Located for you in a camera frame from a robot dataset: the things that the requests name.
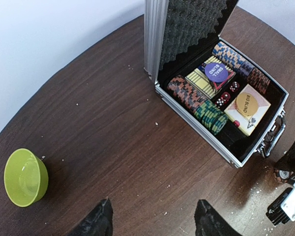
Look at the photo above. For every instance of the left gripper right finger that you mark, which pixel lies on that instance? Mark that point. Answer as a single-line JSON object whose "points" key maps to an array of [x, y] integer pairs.
{"points": [[210, 223]]}

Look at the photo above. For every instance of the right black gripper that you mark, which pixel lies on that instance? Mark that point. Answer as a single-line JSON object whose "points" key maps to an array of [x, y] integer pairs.
{"points": [[287, 162]]}

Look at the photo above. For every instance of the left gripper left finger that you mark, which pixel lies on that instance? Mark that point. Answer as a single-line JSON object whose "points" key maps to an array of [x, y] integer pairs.
{"points": [[99, 222]]}

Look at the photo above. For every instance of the aluminium poker case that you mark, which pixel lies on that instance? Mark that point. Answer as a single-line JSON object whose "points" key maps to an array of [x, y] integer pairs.
{"points": [[178, 33]]}

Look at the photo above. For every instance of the red die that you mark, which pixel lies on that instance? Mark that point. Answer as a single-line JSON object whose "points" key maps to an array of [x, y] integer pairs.
{"points": [[234, 86]]}

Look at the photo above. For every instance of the purple round button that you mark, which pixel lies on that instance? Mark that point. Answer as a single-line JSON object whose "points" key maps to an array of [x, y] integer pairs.
{"points": [[216, 72]]}

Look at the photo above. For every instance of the yellow blue card box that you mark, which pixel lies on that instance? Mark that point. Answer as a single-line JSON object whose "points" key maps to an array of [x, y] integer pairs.
{"points": [[200, 81]]}

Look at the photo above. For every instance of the card deck in case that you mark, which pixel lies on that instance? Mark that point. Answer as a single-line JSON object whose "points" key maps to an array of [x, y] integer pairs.
{"points": [[247, 124]]}

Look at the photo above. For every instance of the gold dealer button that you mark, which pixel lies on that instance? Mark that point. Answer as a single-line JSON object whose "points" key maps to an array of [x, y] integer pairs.
{"points": [[246, 104]]}

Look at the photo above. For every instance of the green bowl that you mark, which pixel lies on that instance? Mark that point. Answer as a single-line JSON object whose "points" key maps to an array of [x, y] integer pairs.
{"points": [[25, 178]]}

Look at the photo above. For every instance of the chip row in case left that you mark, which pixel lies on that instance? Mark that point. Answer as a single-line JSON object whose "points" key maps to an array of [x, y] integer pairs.
{"points": [[197, 104]]}

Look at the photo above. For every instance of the chip row in case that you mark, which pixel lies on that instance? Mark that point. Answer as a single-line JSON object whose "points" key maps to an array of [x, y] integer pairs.
{"points": [[197, 104], [253, 75]]}

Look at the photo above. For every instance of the chip row in case right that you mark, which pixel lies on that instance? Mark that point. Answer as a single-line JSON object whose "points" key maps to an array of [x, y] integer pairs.
{"points": [[253, 75]]}

